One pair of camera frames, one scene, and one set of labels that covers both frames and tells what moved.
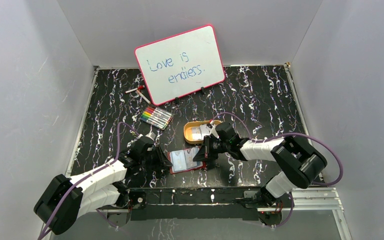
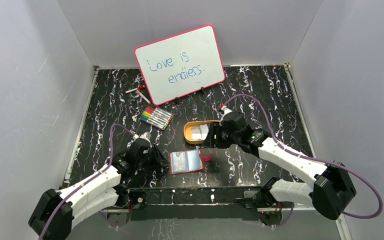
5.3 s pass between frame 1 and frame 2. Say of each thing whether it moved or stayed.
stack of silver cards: stayed
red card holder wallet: stayed
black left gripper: stayed
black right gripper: moved
